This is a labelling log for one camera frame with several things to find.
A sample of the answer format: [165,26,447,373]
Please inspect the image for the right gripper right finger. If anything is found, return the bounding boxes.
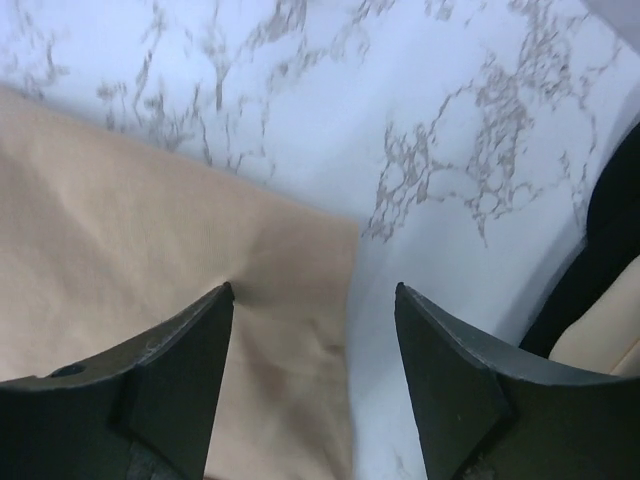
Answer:
[394,284,639,480]

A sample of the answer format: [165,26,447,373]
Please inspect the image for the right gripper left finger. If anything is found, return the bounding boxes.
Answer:
[1,283,234,479]

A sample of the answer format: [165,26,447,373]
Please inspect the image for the beige t-shirt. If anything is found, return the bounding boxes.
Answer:
[1,89,358,479]

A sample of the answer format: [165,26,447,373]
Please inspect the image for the folded black t-shirt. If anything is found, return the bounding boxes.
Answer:
[520,126,639,358]

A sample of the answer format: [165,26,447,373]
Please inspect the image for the folded cream t-shirt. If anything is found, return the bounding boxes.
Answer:
[549,259,640,377]

